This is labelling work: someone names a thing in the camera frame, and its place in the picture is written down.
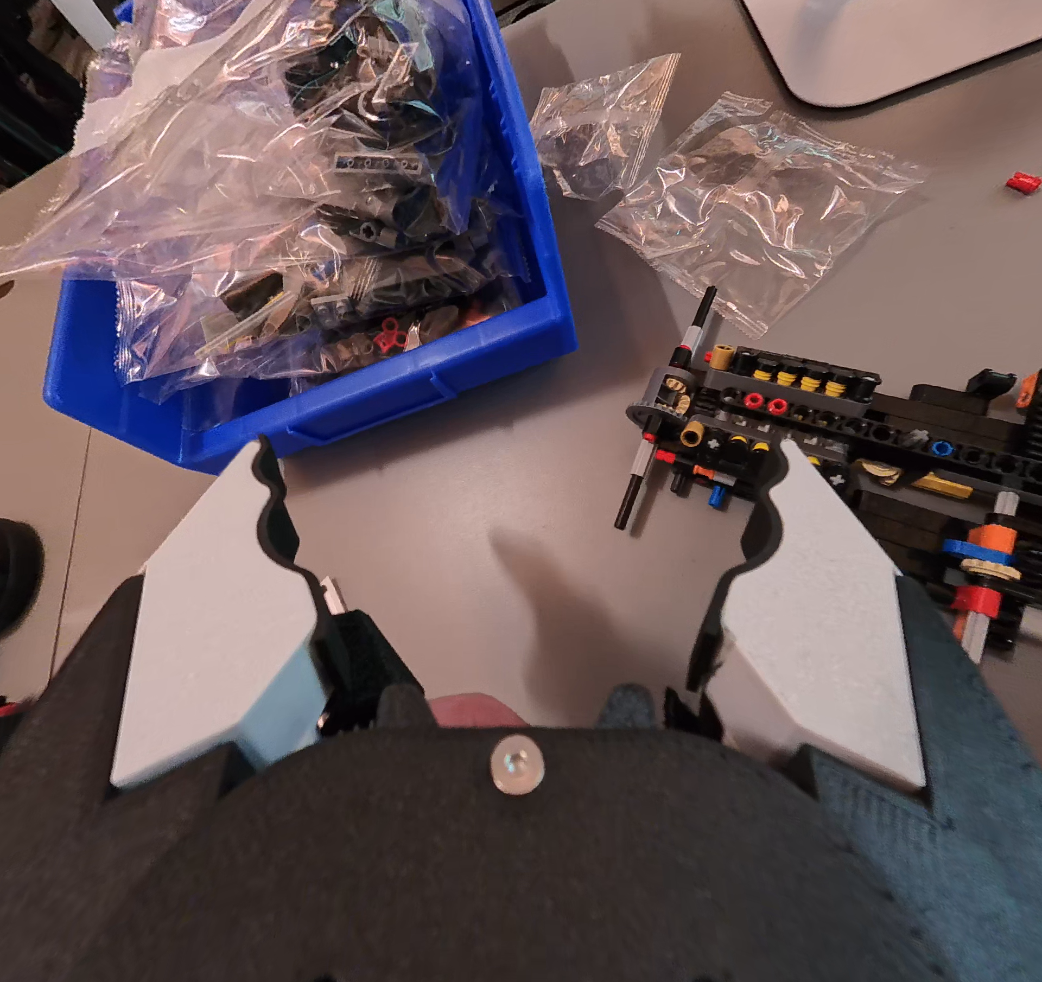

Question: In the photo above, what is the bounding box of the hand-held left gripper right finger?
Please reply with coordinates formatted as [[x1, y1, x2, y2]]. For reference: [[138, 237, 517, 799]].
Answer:
[[687, 438, 929, 793]]

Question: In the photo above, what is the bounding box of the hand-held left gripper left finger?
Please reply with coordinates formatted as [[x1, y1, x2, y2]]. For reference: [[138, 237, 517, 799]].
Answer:
[[107, 435, 329, 792]]

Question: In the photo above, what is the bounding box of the toy car chassis assembly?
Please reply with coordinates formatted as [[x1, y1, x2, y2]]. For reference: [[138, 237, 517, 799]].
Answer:
[[614, 284, 1042, 662]]

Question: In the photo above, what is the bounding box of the large black tyre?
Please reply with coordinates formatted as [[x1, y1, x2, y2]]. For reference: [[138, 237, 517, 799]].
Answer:
[[0, 516, 48, 637]]

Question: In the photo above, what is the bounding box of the blue bin with tag sticker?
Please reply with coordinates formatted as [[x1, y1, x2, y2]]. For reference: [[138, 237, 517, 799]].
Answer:
[[42, 0, 580, 478]]

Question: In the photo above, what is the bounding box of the large clear parts bag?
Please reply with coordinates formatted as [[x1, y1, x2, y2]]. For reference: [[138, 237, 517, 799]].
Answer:
[[596, 89, 931, 340]]

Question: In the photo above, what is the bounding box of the small clear parts bag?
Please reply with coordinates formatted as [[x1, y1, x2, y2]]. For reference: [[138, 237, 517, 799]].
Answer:
[[527, 52, 683, 204]]

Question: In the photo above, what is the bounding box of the white book stand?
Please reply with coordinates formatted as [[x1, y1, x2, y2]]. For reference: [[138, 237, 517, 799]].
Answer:
[[723, 0, 1042, 109]]

